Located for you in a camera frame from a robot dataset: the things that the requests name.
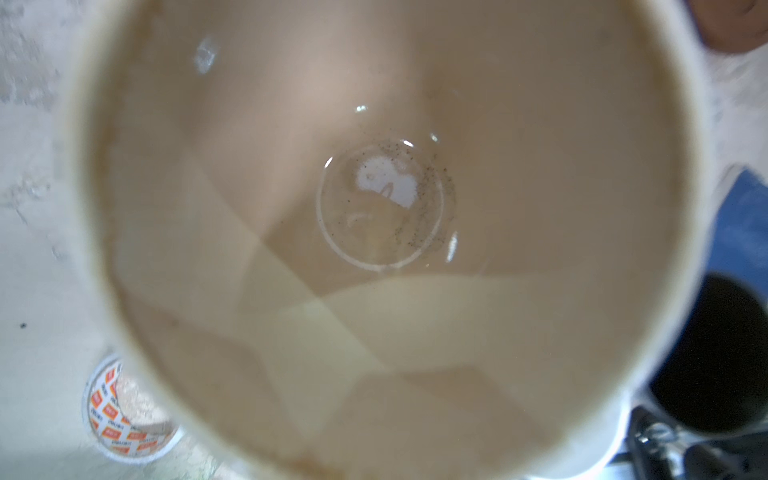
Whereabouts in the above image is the black mug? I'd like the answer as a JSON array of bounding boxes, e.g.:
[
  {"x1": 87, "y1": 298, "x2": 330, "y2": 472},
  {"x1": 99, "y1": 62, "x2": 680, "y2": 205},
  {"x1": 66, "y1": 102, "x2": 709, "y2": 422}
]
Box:
[{"x1": 649, "y1": 274, "x2": 767, "y2": 436}]

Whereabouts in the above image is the clear tape roll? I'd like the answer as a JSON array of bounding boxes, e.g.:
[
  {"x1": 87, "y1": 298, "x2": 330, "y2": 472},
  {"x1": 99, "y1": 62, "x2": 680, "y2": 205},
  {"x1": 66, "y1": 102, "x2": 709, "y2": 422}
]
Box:
[{"x1": 81, "y1": 353, "x2": 185, "y2": 465}]

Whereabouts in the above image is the white mug blue handle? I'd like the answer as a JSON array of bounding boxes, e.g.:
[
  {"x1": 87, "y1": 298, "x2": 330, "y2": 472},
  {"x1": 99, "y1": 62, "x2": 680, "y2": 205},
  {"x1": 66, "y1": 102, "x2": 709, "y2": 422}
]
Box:
[{"x1": 707, "y1": 165, "x2": 767, "y2": 304}]

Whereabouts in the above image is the beige ceramic mug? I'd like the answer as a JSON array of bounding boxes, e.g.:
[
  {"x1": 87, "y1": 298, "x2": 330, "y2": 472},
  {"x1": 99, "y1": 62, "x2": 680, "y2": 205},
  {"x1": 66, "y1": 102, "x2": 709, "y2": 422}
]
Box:
[{"x1": 58, "y1": 1, "x2": 713, "y2": 479}]

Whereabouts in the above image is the brown round saucer coaster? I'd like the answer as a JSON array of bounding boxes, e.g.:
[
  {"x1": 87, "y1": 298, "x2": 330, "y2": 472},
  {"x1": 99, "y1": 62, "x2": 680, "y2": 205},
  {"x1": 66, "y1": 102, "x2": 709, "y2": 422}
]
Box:
[{"x1": 686, "y1": 0, "x2": 767, "y2": 54}]

